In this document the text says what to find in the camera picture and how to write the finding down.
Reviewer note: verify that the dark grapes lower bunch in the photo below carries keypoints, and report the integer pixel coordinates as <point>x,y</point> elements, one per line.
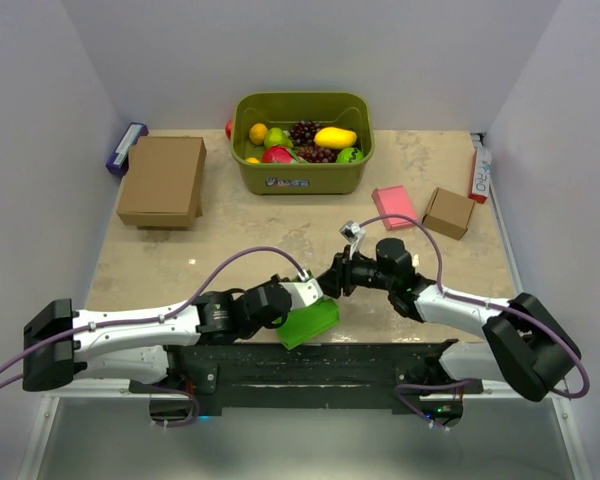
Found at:
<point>317,154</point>

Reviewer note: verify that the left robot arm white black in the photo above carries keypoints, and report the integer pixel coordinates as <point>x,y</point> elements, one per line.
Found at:
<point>62,344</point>

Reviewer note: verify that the green round fruit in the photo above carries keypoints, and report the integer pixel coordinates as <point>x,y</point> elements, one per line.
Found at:
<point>350,155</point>

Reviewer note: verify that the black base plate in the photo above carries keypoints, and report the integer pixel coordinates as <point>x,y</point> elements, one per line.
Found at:
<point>399,377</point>

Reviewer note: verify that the olive green plastic bin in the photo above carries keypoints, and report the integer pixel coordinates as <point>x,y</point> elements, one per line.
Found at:
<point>285,108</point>

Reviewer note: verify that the green pear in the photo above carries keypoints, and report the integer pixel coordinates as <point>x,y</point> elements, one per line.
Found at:
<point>277,137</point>

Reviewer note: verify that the green paper box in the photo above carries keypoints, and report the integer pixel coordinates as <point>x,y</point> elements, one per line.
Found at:
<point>304,324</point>

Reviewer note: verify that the yellow mango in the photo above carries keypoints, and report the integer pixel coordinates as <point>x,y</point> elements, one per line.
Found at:
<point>335,138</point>

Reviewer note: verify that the small brown cardboard box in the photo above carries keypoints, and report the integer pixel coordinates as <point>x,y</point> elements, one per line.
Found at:
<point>448,213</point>

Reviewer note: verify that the red fruit behind bin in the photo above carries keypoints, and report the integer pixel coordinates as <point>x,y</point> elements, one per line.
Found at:
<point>229,129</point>

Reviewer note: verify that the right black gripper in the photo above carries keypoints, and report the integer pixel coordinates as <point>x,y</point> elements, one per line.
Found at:
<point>339,276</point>

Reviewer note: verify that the dark grapes bunch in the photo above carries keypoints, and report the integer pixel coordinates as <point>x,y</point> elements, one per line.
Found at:
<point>317,154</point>
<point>303,133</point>

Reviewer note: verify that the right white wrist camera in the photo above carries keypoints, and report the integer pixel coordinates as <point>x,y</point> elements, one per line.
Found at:
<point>354,234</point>

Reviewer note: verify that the red dragon fruit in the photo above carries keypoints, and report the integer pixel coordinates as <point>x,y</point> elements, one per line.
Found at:
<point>279,155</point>

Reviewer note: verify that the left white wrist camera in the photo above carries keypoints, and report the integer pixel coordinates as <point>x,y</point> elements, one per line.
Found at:
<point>303,293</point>

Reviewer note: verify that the red white box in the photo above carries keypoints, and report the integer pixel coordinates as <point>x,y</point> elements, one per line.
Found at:
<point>480,175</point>

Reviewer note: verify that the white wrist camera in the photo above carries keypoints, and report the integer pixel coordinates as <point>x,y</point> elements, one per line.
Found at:
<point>354,234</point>
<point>303,293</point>

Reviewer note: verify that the purple white box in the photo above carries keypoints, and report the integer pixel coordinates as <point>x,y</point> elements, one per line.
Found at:
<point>117,164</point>

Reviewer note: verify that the dark grapes upper bunch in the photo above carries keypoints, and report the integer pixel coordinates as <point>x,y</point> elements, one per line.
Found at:
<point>303,133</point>

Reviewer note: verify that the pink box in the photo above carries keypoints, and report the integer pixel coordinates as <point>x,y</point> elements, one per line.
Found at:
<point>394,202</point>

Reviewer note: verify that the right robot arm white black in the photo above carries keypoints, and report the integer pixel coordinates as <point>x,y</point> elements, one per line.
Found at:
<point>519,342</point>

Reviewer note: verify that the large brown cardboard box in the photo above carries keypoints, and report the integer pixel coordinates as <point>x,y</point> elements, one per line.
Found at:
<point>162,188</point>

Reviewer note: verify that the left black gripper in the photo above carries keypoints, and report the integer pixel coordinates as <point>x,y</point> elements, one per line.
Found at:
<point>275,278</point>

